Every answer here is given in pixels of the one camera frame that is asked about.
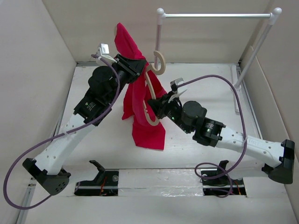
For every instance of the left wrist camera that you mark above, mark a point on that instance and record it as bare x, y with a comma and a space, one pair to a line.
103, 53

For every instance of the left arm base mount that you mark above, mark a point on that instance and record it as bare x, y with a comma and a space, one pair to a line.
104, 183

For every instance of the wooden clothes hanger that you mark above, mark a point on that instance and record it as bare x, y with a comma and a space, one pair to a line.
153, 93

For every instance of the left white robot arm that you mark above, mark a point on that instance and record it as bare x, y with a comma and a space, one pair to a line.
47, 167

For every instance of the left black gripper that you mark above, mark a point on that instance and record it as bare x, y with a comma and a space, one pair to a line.
133, 69

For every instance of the red t-shirt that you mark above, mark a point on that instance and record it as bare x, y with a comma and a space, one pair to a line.
151, 137

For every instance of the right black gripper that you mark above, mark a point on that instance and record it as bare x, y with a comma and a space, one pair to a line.
160, 105

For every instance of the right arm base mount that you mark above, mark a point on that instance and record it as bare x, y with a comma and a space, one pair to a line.
221, 186

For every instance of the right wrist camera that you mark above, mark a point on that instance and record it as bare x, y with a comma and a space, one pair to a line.
176, 90

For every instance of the white metal clothes rack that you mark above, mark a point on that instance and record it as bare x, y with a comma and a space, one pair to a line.
271, 17

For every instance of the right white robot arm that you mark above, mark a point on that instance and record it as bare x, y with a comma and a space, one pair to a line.
277, 158

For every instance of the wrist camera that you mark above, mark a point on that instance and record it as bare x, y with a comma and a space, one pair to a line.
103, 53
176, 90

